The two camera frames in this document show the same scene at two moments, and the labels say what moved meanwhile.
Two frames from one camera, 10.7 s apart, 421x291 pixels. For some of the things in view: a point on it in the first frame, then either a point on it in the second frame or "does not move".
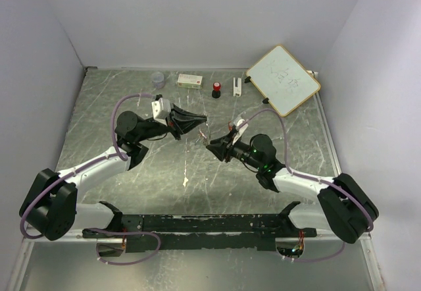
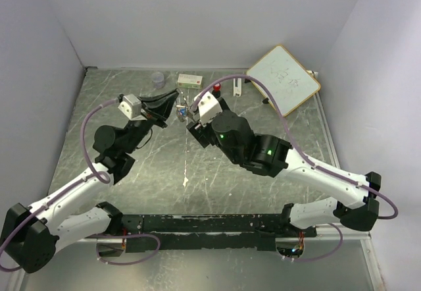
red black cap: [216, 92] does not move
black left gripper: [185, 123] -> [160, 111]
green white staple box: [190, 80] does not move
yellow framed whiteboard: [283, 81] does not move
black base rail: [257, 232] does not move
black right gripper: [222, 151] -> [201, 132]
